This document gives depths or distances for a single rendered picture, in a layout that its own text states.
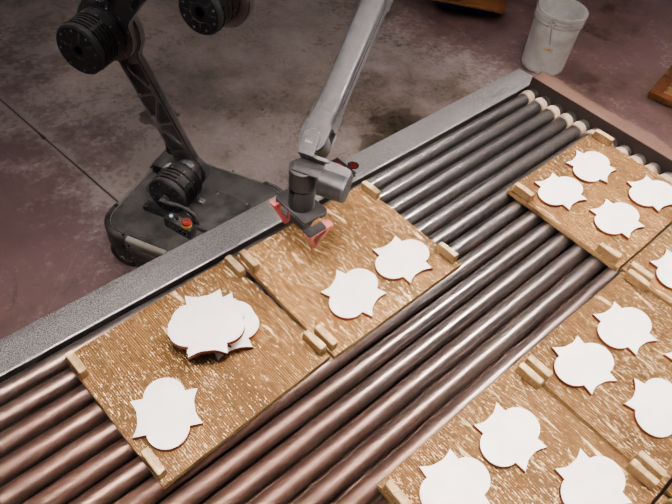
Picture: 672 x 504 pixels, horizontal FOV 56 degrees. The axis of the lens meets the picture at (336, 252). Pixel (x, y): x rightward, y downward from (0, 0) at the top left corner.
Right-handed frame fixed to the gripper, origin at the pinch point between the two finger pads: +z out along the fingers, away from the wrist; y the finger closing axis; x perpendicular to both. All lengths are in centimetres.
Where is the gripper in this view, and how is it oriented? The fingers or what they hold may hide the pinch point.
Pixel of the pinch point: (300, 232)
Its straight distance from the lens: 142.6
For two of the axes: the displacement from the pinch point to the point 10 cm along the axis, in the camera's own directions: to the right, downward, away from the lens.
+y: -6.6, -6.0, 4.5
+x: -7.5, 4.7, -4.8
